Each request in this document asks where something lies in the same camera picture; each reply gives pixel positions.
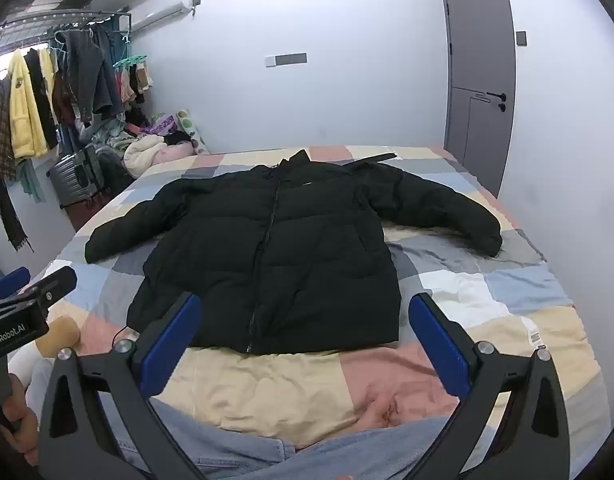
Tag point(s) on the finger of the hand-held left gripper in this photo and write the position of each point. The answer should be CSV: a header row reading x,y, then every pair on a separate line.
x,y
12,279
54,284

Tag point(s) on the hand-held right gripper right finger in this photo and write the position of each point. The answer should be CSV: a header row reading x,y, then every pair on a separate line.
x,y
439,345

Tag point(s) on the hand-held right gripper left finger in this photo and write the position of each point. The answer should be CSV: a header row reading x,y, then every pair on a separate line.
x,y
172,342

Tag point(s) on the black puffer jacket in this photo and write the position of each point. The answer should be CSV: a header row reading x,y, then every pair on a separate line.
x,y
287,250

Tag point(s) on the pile of mixed clothes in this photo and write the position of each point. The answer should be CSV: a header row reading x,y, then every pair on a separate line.
x,y
112,132

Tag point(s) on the hanging pink and beige clothes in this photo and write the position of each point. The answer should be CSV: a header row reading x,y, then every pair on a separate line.
x,y
132,85

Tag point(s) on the metal clothes rack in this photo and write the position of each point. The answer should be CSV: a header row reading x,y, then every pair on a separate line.
x,y
62,17

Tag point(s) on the person's left hand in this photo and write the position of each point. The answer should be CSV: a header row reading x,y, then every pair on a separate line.
x,y
19,422

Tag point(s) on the beige rounded object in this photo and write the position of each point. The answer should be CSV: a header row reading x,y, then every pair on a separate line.
x,y
62,335

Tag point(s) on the dark fringed scarf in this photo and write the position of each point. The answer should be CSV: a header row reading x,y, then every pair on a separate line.
x,y
12,215

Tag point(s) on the checkered pastel duvet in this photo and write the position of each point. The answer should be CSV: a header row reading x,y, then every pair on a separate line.
x,y
487,300

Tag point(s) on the teal cloth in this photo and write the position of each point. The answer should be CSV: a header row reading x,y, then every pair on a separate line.
x,y
31,180

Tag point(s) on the grey suitcase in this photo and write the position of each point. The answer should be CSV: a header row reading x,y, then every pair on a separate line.
x,y
74,175

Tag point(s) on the person's blue jeans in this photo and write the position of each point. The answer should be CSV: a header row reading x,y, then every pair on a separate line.
x,y
237,452

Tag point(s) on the cream fleece garment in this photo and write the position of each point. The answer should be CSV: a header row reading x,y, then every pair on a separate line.
x,y
144,155

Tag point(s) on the yellow fleece robe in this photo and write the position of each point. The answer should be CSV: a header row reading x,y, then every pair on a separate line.
x,y
24,110

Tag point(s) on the pink pillow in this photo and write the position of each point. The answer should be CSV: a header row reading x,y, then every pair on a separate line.
x,y
179,152

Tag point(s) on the purple patterned cloth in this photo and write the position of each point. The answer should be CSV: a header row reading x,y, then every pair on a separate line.
x,y
159,126

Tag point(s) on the black cloth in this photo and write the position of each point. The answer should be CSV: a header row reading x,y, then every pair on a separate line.
x,y
177,138

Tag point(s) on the black belt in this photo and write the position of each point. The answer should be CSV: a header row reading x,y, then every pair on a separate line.
x,y
377,158

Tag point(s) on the white dotted pillow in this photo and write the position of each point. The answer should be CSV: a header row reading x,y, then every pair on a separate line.
x,y
192,127

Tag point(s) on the dark grey hanging jacket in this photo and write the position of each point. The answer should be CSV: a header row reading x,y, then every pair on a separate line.
x,y
89,70

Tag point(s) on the green clip hanger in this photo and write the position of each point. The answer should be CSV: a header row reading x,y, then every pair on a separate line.
x,y
132,62

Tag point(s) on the white air conditioner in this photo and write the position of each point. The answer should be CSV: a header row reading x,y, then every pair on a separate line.
x,y
162,10

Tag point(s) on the grey door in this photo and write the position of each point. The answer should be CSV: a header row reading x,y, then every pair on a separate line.
x,y
479,50

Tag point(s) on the grey wall panel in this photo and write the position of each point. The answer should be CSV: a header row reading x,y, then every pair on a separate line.
x,y
289,59

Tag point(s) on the grey wall switch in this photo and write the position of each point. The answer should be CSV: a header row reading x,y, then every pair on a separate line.
x,y
521,38

